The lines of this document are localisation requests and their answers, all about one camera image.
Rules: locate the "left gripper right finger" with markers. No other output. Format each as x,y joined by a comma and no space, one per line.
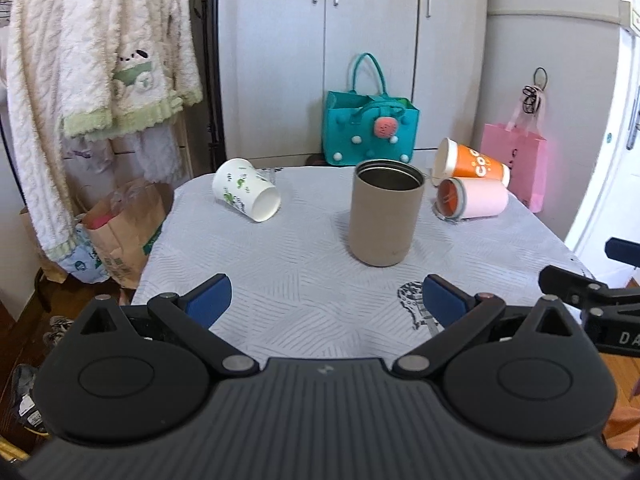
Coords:
445,302

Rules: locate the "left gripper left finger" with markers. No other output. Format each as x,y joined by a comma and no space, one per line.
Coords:
208,301

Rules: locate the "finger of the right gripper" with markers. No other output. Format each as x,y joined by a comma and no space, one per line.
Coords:
584,293
623,251

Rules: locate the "beige steel tumbler cup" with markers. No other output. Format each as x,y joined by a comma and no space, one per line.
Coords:
386,200

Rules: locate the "pink cup grey lid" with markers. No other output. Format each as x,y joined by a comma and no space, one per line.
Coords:
470,198

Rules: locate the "white cactus paper cup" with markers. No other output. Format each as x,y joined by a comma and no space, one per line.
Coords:
239,184

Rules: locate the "orange paper cup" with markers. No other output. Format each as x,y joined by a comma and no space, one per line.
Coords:
454,160

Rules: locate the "white patterned tablecloth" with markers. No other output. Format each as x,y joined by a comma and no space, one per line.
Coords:
298,292

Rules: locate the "brown paper shopping bag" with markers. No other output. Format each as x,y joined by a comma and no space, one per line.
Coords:
124,226

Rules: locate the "pink paper gift bag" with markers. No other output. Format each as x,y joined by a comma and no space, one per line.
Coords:
520,145

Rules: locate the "teal felt tote bag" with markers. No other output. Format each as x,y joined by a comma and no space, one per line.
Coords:
358,127

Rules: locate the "black clothes rack pole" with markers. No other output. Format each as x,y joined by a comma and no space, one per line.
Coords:
209,16

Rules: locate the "cream green fluffy jacket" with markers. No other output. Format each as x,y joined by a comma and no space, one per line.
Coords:
126,65

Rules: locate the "white wardrobe cabinet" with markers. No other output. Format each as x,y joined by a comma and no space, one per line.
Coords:
462,62

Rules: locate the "white cable knit cardigan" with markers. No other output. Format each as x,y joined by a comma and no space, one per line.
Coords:
33,78

